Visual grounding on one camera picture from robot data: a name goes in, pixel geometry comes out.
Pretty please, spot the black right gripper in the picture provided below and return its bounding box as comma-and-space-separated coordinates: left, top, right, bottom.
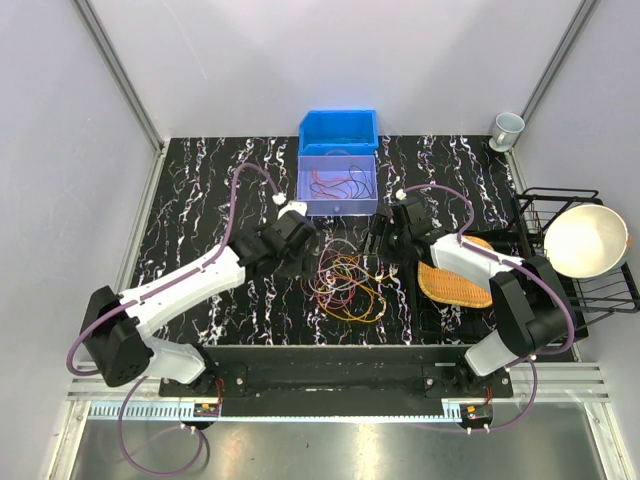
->
356, 213, 411, 267

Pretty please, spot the pink thin cable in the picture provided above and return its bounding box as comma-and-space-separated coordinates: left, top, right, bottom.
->
299, 239, 381, 311

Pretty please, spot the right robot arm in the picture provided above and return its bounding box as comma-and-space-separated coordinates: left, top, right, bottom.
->
364, 198, 575, 397

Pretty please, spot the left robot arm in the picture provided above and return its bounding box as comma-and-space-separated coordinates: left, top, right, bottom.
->
79, 210, 319, 396

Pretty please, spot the lavender plastic tray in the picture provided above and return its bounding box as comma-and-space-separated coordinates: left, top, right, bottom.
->
296, 154, 378, 216

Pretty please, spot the woven orange bamboo mat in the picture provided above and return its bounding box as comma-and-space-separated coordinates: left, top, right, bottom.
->
416, 262, 493, 309

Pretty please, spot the black plastic tray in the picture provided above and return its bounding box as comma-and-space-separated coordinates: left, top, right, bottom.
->
415, 277, 496, 344

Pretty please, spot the blue plastic bin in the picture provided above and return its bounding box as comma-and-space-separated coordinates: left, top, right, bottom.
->
298, 110, 379, 156

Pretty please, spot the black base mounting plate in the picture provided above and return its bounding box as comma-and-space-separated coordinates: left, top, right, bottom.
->
159, 345, 513, 420

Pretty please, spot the white ceramic mug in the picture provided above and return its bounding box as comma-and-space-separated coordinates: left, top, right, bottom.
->
489, 112, 526, 152

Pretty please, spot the large white bowl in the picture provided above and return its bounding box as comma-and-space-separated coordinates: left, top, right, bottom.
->
543, 204, 632, 279

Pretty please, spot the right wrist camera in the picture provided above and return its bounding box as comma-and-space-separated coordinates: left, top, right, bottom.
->
395, 189, 416, 202

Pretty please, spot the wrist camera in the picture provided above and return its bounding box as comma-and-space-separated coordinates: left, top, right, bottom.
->
395, 189, 416, 202
272, 192, 308, 219

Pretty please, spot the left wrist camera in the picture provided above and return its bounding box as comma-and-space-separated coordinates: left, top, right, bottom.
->
272, 192, 308, 219

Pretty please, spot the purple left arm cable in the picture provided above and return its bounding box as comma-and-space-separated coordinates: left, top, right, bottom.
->
67, 163, 289, 474

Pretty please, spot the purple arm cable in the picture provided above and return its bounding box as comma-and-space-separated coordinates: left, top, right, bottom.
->
399, 183, 576, 434
67, 163, 289, 474

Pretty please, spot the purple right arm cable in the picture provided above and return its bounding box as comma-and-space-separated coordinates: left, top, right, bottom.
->
399, 183, 576, 434

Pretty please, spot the aluminium frame rail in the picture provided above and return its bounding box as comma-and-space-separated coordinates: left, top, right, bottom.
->
66, 362, 609, 424

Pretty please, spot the black wire dish rack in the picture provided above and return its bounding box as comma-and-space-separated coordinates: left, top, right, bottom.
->
513, 188, 639, 337

